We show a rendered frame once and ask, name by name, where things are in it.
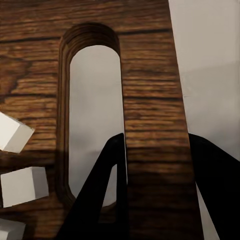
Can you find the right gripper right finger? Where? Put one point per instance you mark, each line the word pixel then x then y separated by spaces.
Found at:
pixel 217 175

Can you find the cutting board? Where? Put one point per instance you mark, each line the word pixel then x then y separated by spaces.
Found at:
pixel 38 39

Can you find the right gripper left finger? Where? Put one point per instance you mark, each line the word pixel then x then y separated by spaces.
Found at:
pixel 81 222

